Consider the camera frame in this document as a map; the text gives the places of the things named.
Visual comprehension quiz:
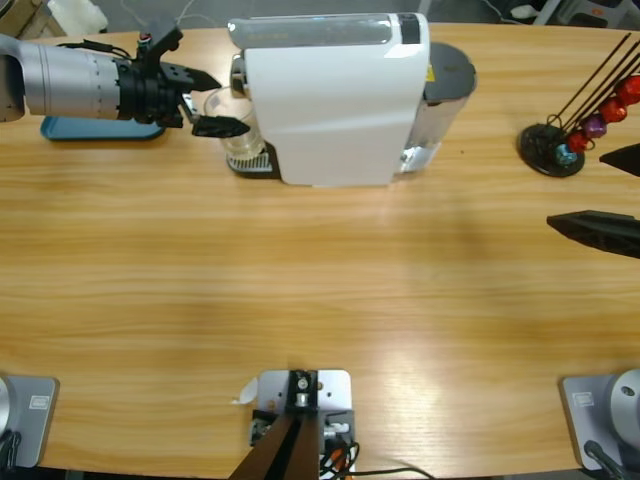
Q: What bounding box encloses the white capsule coffee machine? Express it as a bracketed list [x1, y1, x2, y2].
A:
[229, 12, 432, 190]

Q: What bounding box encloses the teal plastic tray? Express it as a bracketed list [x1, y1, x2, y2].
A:
[39, 115, 167, 142]

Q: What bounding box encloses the purple coffee capsule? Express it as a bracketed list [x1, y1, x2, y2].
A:
[582, 114, 608, 140]

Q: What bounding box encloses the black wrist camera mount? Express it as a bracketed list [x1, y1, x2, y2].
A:
[135, 17, 184, 67]

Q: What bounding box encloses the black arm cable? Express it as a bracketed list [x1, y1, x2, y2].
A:
[583, 439, 626, 480]
[0, 429, 24, 471]

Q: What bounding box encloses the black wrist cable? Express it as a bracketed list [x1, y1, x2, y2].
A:
[58, 39, 139, 62]

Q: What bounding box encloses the white floor cable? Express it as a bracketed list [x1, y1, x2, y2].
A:
[127, 0, 226, 32]

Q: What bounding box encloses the silver coffee machine lever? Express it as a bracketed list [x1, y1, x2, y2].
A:
[227, 14, 394, 50]

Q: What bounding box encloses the black cable bundle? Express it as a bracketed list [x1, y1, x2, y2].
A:
[319, 439, 436, 480]

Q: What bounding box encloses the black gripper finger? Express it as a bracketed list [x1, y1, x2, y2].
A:
[545, 210, 640, 260]
[598, 142, 640, 178]
[191, 114, 251, 139]
[159, 62, 223, 94]

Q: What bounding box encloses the white foam block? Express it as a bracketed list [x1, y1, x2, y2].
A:
[47, 0, 109, 35]

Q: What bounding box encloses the water tank with grey lid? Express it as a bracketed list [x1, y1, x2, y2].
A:
[399, 42, 479, 175]

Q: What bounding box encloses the drip tray with metal grate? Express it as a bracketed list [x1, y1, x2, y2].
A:
[224, 149, 281, 180]

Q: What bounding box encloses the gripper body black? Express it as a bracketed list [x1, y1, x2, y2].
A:
[115, 57, 197, 129]

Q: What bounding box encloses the black capsule holder with rods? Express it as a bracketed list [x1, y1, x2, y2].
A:
[517, 32, 640, 179]

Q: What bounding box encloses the clear glass cup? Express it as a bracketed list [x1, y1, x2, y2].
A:
[202, 87, 267, 157]

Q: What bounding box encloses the white tape piece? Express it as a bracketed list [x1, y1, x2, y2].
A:
[229, 377, 260, 406]

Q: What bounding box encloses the white block with dark post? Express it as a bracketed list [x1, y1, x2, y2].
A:
[229, 368, 357, 480]

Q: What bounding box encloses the cardboard box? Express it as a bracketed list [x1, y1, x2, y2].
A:
[0, 0, 69, 41]

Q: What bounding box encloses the red coffee capsule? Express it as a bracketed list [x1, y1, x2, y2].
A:
[598, 97, 629, 125]
[567, 130, 594, 155]
[613, 74, 640, 106]

